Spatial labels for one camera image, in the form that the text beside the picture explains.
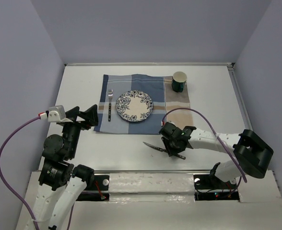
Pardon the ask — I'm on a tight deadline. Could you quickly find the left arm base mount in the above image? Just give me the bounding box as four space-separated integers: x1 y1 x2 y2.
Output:
77 174 110 202

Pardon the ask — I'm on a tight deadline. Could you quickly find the blue beige plaid cloth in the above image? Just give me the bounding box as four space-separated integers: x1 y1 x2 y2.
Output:
94 74 193 135

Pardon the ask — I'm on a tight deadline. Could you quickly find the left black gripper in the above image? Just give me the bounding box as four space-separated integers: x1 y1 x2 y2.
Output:
62 103 99 157

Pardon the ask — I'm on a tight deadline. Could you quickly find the blue floral ceramic plate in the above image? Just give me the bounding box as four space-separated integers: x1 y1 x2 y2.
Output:
116 90 153 122

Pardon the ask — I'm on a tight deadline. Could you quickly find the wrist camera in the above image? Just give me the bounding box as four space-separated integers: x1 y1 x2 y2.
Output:
161 120 175 127
38 105 72 123

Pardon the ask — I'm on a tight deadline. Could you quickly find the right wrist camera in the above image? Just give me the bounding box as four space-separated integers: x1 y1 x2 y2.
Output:
161 120 175 127

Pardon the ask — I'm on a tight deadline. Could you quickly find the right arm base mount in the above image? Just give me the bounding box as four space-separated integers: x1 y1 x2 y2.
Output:
194 174 240 201

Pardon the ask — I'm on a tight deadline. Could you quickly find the silver fork patterned handle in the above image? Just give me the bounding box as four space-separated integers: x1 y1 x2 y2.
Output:
108 89 113 122

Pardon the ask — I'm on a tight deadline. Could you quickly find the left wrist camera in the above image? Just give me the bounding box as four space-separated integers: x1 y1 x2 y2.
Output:
38 105 72 123

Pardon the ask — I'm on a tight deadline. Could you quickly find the paper cup green base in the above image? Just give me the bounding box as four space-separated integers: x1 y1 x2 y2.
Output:
171 71 187 92

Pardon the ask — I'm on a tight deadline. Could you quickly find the steak knife patterned handle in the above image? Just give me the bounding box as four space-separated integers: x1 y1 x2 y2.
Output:
143 142 186 160

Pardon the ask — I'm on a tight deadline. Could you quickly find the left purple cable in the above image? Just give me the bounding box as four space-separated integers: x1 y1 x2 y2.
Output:
0 115 73 230

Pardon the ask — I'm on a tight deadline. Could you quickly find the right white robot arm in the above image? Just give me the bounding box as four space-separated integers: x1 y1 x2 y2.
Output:
159 122 274 188

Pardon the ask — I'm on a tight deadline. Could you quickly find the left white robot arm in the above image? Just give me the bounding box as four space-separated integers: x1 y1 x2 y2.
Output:
25 104 98 230

